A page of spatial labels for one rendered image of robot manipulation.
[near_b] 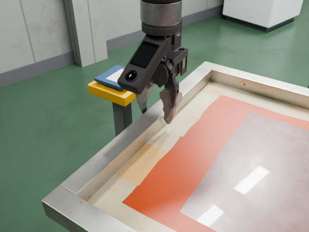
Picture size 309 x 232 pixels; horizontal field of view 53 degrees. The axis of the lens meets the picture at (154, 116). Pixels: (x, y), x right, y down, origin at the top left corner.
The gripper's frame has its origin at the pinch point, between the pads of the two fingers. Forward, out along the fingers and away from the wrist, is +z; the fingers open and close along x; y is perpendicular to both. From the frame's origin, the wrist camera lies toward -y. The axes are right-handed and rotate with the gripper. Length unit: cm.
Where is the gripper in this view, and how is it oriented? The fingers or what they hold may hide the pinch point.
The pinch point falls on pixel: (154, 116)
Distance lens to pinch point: 67.0
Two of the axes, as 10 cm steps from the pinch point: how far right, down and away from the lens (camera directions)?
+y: 5.5, -4.9, 6.8
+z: 0.0, 8.1, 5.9
